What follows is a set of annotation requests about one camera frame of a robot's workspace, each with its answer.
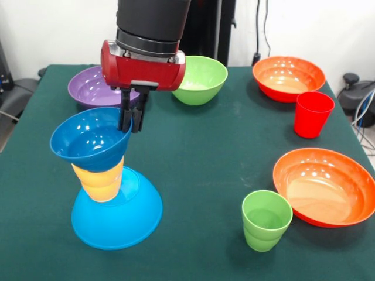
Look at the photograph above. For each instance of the dark blue plastic bowl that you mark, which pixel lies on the dark blue plastic bowl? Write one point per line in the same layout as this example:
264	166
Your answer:
85	146

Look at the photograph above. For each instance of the green stepped plastic cup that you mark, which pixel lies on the green stepped plastic cup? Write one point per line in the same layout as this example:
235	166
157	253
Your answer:
263	234

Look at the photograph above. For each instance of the dark green tablecloth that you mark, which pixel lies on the dark green tablecloth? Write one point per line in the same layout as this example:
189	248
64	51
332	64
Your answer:
205	164

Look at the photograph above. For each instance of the orange plastic bowl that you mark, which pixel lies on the orange plastic bowl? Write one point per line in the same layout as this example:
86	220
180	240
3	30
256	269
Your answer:
322	190
288	79

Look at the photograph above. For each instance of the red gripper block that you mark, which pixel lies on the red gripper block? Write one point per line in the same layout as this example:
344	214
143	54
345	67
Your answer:
140	71

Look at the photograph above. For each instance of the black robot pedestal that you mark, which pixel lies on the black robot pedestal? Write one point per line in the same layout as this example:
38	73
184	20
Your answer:
211	29

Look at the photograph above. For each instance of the purple plastic bowl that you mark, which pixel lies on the purple plastic bowl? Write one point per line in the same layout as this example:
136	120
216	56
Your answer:
88	90

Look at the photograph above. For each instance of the light green plastic bowl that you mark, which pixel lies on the light green plastic bowl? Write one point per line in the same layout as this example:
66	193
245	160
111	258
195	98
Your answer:
202	87

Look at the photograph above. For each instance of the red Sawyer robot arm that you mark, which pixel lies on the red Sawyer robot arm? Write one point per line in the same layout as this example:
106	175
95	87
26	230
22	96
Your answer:
152	20

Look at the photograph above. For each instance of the red plastic cup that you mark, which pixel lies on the red plastic cup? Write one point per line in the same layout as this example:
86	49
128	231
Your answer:
313	117

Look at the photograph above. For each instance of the yellow stepped plastic cup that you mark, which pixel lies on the yellow stepped plastic cup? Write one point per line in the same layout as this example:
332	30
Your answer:
101	184

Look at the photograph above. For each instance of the light blue plastic bowl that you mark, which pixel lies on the light blue plastic bowl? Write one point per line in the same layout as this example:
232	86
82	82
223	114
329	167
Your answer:
123	222

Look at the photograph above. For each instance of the black equipment box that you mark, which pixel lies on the black equipment box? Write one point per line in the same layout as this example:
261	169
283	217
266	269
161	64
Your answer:
6	73

